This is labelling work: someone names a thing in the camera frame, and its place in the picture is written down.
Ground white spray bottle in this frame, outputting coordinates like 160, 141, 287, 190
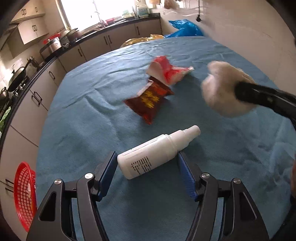
117, 125, 201, 180

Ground white paper ball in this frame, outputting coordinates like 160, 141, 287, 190
201, 61, 256, 118

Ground red mesh waste basket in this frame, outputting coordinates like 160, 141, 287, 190
14, 162, 37, 232

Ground dark red snack packet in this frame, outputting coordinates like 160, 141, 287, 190
124, 76, 174, 125

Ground red white wrapper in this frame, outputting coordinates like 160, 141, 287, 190
146, 56, 194, 86

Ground green cloth on counter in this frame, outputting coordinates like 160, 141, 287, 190
0, 107, 11, 133

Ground blue tablecloth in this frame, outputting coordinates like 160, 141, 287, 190
36, 37, 295, 237

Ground blue plastic bag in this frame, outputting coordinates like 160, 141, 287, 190
165, 19, 204, 38

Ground black countertop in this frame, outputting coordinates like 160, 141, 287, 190
0, 12, 161, 142

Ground black wok with lid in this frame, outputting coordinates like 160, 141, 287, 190
8, 57, 39, 92

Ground silver rice cooker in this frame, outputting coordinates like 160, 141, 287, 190
40, 37, 62, 60

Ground yellow plastic bag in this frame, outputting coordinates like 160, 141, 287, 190
120, 34, 165, 48

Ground window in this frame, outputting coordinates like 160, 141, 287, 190
58, 0, 135, 30

